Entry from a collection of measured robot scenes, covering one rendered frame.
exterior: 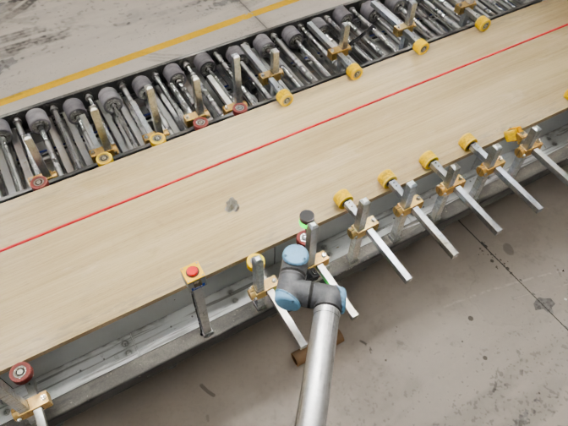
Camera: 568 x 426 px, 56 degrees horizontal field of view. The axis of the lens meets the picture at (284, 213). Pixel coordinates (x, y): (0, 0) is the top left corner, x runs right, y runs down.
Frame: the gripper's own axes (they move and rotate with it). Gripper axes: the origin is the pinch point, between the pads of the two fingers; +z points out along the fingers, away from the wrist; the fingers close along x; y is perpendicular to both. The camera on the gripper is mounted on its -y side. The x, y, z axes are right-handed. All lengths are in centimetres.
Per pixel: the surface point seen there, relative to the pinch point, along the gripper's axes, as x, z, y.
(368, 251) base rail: -16, 27, -51
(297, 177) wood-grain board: -58, 7, -36
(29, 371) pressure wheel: -28, 7, 101
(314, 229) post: -14.9, -18.1, -16.6
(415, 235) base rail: -12, 28, -77
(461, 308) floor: 14, 97, -110
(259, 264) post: -15.5, -11.8, 8.5
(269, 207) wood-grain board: -50, 7, -16
